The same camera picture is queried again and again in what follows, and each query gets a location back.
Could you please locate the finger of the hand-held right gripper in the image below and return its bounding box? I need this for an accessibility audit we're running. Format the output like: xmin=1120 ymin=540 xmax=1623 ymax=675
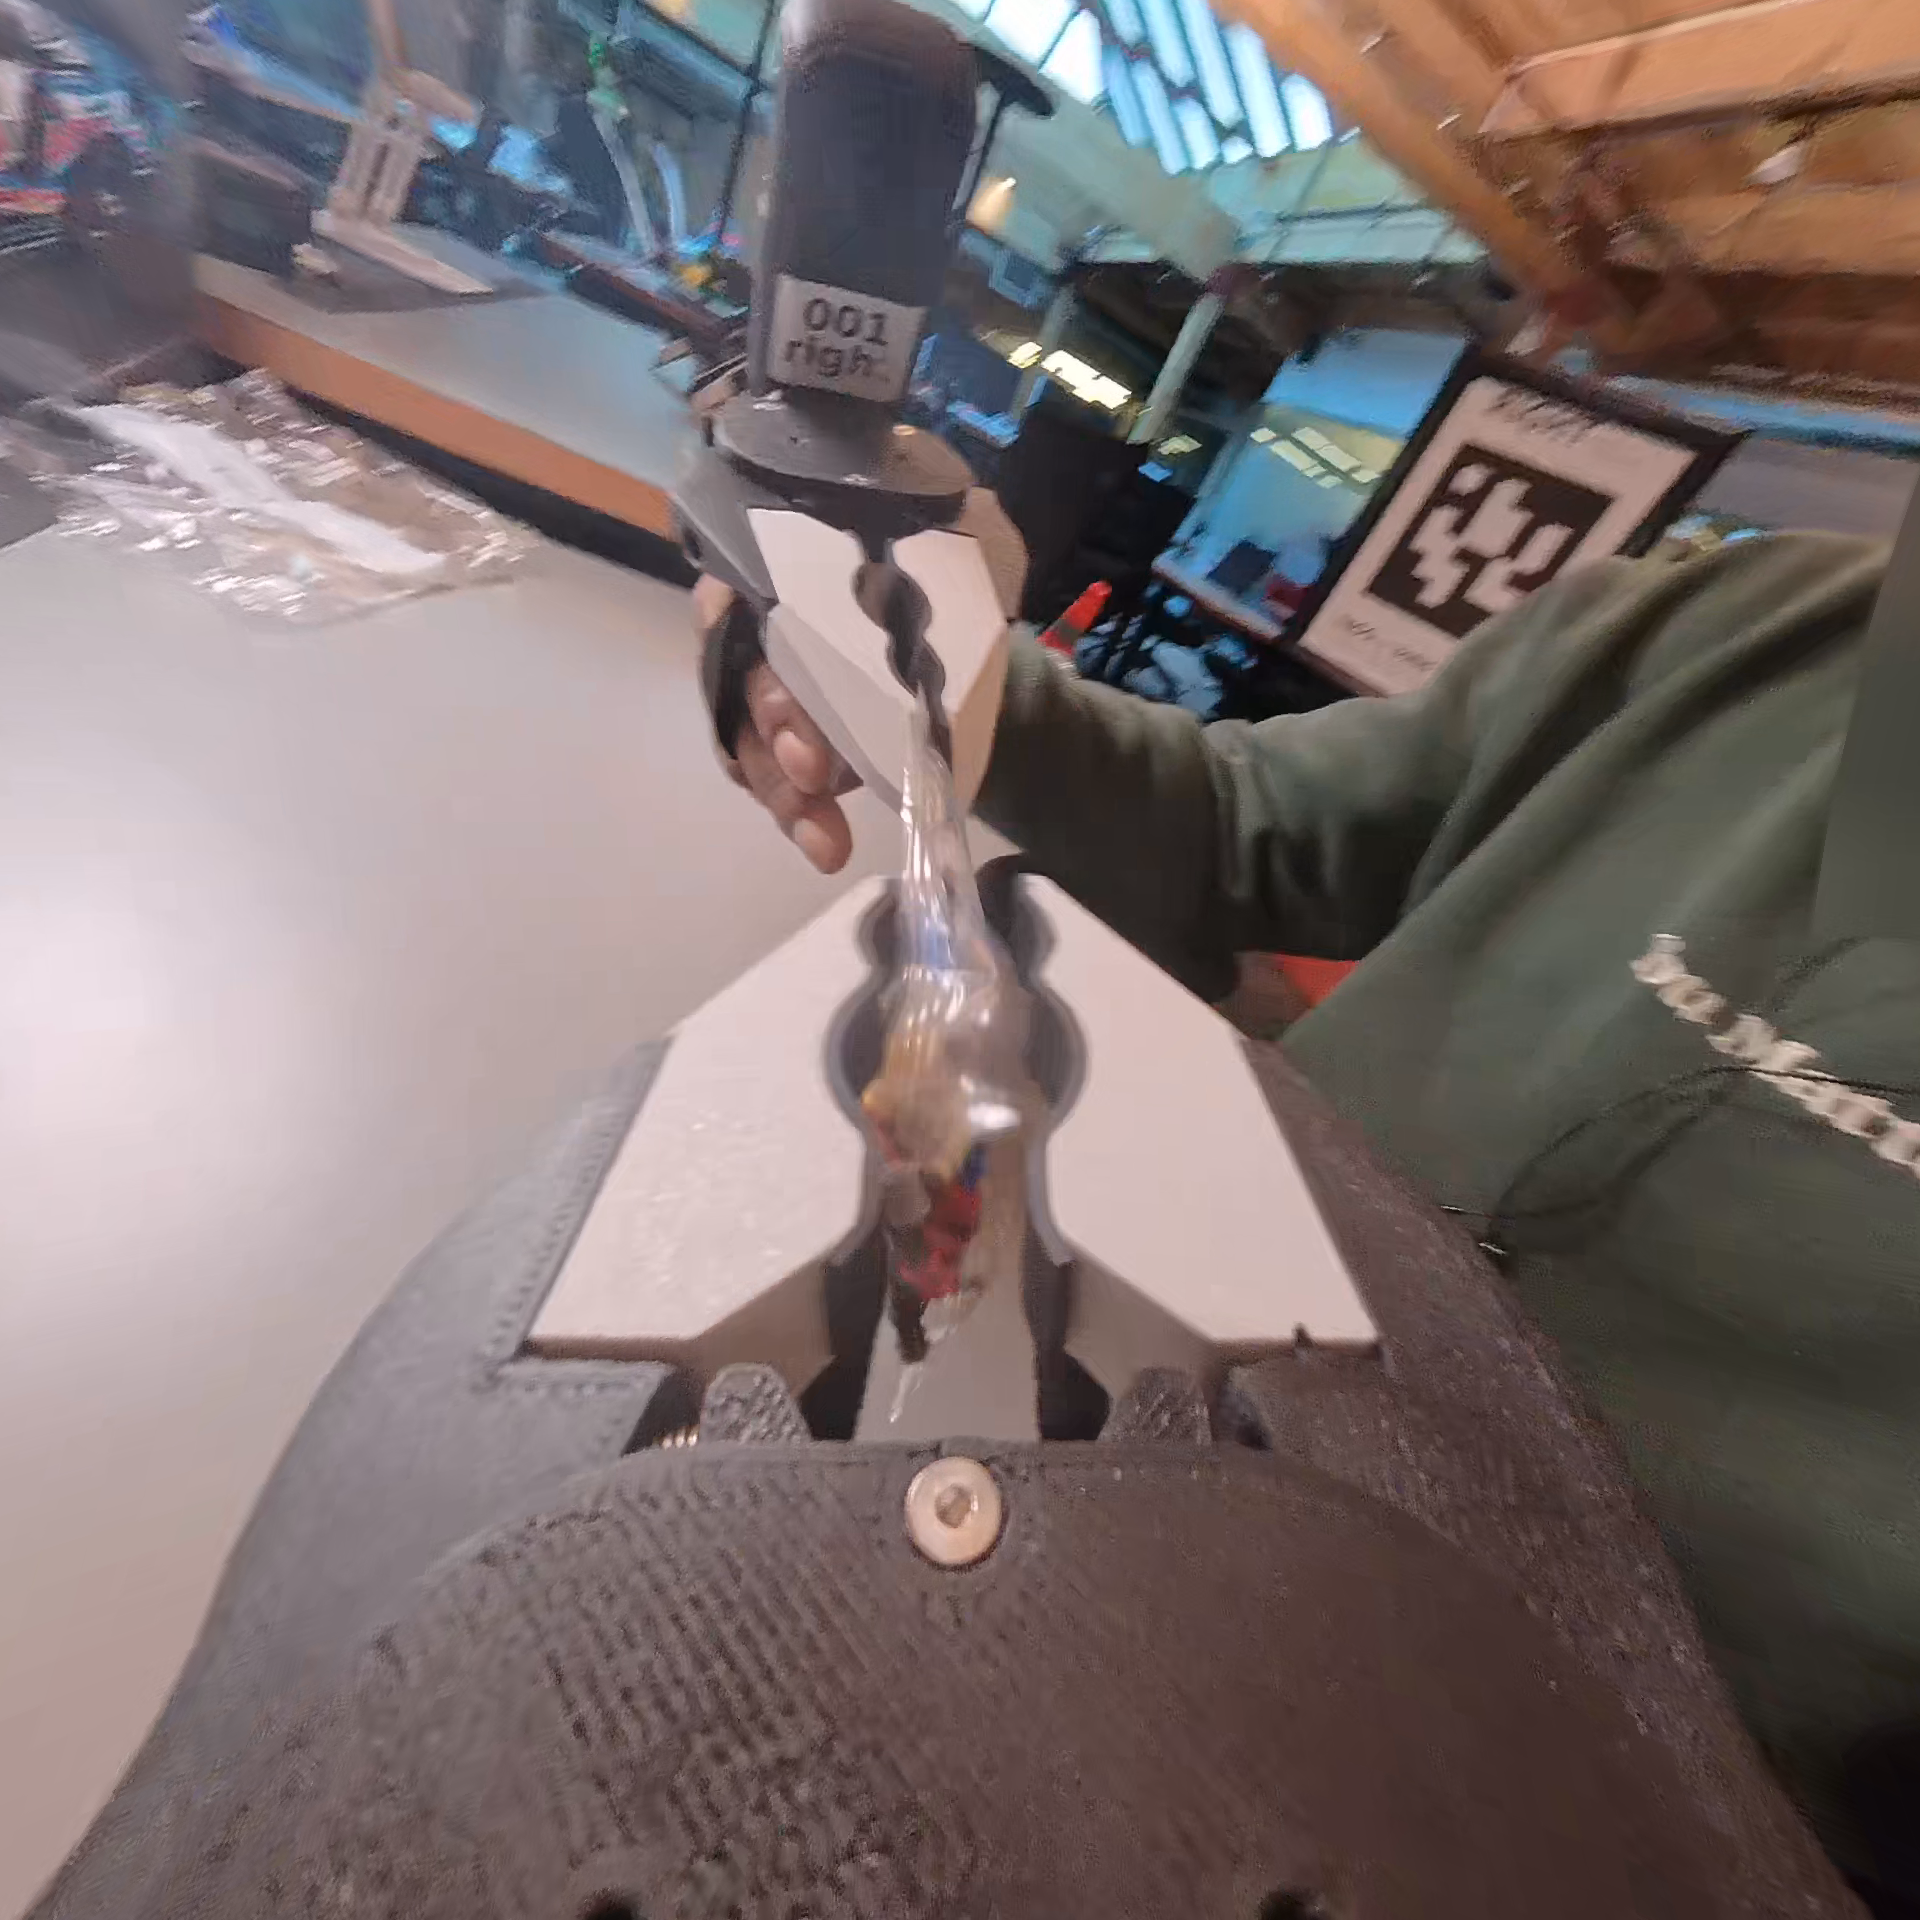
xmin=744 ymin=507 xmax=924 ymax=811
xmin=882 ymin=524 xmax=1018 ymax=811

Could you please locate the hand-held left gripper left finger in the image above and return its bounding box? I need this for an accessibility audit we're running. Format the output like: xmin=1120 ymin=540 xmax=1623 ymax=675
xmin=528 ymin=877 xmax=901 ymax=1443

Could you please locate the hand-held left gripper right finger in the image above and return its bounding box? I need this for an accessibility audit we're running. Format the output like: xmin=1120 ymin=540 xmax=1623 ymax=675
xmin=982 ymin=863 xmax=1379 ymax=1420

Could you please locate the clear bag of small lego pieces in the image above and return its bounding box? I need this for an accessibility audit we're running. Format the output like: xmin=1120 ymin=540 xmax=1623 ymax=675
xmin=862 ymin=696 xmax=1037 ymax=1420

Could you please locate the person's right forearm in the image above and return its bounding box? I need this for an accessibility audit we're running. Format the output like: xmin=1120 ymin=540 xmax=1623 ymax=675
xmin=973 ymin=532 xmax=1891 ymax=1008

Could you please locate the lego set box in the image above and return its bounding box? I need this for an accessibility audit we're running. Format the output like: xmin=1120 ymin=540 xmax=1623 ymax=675
xmin=0 ymin=0 xmax=168 ymax=229

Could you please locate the wood edged background desk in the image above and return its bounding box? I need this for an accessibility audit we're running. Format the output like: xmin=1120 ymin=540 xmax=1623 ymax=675
xmin=185 ymin=225 xmax=751 ymax=542

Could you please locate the wooden stand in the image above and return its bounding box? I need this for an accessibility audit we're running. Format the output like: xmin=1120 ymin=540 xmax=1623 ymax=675
xmin=292 ymin=0 xmax=497 ymax=295

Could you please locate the fiducial marker sign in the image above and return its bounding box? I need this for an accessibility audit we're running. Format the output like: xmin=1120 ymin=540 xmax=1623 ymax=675
xmin=1291 ymin=367 xmax=1750 ymax=704

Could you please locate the empty clear plastic bag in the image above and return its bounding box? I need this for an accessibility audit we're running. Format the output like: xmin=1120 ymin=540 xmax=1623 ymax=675
xmin=0 ymin=367 xmax=528 ymax=625

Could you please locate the person's green hoodie torso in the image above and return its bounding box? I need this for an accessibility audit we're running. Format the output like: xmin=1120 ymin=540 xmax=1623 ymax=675
xmin=1274 ymin=524 xmax=1920 ymax=1879

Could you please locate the black device with green lights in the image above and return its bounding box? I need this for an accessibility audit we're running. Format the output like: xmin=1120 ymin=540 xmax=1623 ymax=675
xmin=193 ymin=143 xmax=317 ymax=280

